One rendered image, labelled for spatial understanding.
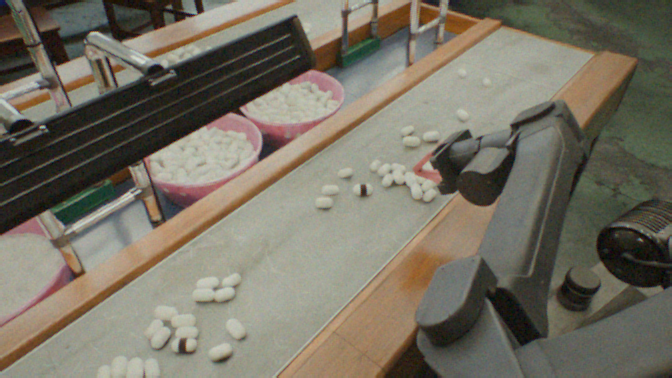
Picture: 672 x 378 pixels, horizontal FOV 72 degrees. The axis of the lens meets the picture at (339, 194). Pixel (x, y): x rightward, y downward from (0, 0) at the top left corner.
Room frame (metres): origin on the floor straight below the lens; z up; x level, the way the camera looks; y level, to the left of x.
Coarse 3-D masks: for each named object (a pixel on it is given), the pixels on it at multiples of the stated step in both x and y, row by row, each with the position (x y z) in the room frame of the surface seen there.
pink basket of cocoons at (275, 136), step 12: (312, 72) 1.15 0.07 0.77; (288, 84) 1.15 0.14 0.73; (324, 84) 1.12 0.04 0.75; (336, 84) 1.09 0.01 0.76; (336, 96) 1.07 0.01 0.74; (240, 108) 0.97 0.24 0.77; (336, 108) 0.96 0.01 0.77; (252, 120) 0.94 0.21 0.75; (264, 120) 0.91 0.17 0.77; (312, 120) 0.91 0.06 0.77; (324, 120) 0.94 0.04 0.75; (276, 132) 0.91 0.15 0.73; (300, 132) 0.91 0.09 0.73; (276, 144) 0.93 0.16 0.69
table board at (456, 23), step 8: (424, 8) 1.70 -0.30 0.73; (432, 8) 1.69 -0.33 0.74; (424, 16) 1.70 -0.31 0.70; (432, 16) 1.68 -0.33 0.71; (448, 16) 1.64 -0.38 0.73; (456, 16) 1.62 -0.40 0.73; (464, 16) 1.61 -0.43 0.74; (448, 24) 1.64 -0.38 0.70; (456, 24) 1.62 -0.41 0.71; (464, 24) 1.60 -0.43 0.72; (472, 24) 1.58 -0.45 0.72; (456, 32) 1.61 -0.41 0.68; (520, 32) 1.48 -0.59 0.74; (544, 40) 1.42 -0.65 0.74; (576, 48) 1.36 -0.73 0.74
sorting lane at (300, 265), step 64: (448, 64) 1.25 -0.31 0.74; (512, 64) 1.25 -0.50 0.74; (576, 64) 1.25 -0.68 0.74; (384, 128) 0.92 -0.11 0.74; (448, 128) 0.92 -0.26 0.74; (320, 192) 0.70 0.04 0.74; (384, 192) 0.70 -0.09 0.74; (192, 256) 0.53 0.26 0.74; (256, 256) 0.53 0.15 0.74; (320, 256) 0.53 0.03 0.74; (384, 256) 0.53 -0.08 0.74; (128, 320) 0.40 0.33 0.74; (256, 320) 0.40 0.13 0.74; (320, 320) 0.40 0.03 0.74
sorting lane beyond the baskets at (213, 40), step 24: (312, 0) 1.75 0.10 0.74; (336, 0) 1.75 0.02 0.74; (360, 0) 1.76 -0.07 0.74; (384, 0) 1.76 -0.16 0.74; (240, 24) 1.53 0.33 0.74; (264, 24) 1.53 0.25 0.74; (312, 24) 1.53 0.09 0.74; (336, 24) 1.53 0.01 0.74; (120, 72) 1.20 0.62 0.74; (72, 96) 1.07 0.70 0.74
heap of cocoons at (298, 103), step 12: (300, 84) 1.13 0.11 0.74; (312, 84) 1.13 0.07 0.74; (264, 96) 1.07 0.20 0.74; (276, 96) 1.06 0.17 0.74; (288, 96) 1.07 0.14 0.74; (300, 96) 1.06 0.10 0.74; (312, 96) 1.06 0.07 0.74; (324, 96) 1.06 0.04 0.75; (252, 108) 1.00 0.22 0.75; (264, 108) 1.01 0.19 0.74; (276, 108) 1.03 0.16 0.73; (288, 108) 1.01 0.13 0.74; (300, 108) 1.01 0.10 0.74; (312, 108) 1.01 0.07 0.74; (324, 108) 1.01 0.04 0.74; (276, 120) 0.96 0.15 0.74; (288, 120) 0.96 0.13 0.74; (300, 120) 0.98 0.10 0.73; (264, 132) 0.93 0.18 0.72; (288, 132) 0.91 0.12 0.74
